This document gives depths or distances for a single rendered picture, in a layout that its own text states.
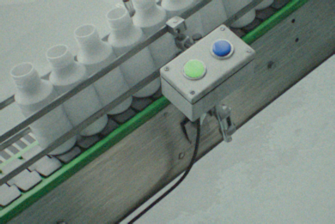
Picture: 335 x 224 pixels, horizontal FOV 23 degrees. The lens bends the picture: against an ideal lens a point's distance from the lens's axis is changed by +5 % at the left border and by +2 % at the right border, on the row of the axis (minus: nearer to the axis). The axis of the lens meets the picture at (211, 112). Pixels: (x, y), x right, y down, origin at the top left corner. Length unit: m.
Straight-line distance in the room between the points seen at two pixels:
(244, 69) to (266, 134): 1.47
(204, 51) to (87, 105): 0.22
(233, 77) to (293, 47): 0.33
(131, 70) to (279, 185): 1.28
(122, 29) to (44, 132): 0.21
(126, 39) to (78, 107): 0.14
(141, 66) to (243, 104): 0.26
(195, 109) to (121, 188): 0.25
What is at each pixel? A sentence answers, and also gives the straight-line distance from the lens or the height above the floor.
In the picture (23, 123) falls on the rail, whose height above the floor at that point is 1.11.
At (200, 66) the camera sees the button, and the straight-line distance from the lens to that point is 1.29.
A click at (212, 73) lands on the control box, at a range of 1.29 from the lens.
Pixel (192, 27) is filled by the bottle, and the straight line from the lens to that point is 1.45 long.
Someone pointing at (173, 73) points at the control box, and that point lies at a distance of 1.30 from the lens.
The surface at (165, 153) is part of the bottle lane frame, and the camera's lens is 1.50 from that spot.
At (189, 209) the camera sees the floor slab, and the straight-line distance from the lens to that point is 2.63.
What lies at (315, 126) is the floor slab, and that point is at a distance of 2.78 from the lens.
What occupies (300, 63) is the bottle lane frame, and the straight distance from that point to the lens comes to 1.66.
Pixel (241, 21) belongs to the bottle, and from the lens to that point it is 1.54.
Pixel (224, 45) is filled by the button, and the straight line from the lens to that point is 1.32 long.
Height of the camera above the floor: 1.89
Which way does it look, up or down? 40 degrees down
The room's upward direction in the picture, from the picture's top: 17 degrees counter-clockwise
